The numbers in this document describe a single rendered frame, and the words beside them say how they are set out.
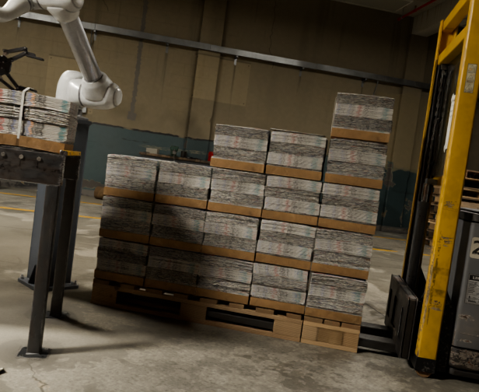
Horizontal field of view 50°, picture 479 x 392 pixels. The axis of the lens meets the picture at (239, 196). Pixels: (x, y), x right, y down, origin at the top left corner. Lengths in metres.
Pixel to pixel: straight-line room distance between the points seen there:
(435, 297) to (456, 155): 0.65
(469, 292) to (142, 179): 1.71
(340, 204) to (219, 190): 0.63
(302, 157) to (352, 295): 0.74
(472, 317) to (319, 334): 0.72
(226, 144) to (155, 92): 6.87
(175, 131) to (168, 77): 0.98
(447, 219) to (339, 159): 0.59
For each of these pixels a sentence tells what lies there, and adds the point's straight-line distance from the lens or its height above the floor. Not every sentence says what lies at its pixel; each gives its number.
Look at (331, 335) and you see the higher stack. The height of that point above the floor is 0.07.
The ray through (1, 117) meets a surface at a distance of 2.34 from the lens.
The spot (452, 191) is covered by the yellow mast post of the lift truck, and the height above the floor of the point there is 0.87.
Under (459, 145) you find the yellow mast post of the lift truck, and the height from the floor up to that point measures 1.08.
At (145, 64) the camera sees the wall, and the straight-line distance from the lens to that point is 9.59.
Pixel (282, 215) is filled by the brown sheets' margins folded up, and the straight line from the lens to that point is 2.65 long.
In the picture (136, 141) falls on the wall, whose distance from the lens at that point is 9.45.
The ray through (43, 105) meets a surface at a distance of 2.30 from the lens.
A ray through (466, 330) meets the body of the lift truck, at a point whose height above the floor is 0.24.
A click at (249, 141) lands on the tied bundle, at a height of 0.99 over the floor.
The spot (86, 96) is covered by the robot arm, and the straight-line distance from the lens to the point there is 3.07.
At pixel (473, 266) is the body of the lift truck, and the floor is 0.54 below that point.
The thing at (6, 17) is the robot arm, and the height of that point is 1.38.
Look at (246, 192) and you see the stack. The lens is 2.68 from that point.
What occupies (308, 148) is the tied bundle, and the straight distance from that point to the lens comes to 2.65.
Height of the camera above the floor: 0.84
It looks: 3 degrees down
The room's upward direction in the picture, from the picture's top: 8 degrees clockwise
